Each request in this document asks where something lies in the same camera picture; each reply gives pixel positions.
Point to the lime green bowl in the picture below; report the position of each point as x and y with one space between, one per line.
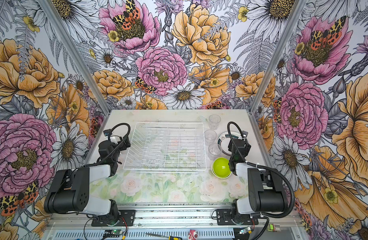
221 162

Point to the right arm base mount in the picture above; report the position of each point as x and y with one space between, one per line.
226 217

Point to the yellow handled screwdriver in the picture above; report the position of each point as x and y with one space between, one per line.
165 237

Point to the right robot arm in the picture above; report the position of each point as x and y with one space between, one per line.
267 196

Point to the white wire dish rack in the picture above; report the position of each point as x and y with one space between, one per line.
172 147

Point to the small green display module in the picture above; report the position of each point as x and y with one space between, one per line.
273 228

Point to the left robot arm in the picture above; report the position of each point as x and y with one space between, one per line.
69 191

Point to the pink white small object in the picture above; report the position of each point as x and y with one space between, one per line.
193 235

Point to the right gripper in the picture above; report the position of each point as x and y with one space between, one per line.
247 149

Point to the clear glass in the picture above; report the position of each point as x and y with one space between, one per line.
215 151
214 121
210 137

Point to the green circuit board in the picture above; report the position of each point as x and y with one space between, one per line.
113 233

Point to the orange bowl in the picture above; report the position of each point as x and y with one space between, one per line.
221 172

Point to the green red rimmed plate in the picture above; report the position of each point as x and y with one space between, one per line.
224 140

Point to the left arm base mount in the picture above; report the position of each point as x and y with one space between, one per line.
124 218

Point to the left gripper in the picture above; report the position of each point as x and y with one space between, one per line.
124 146

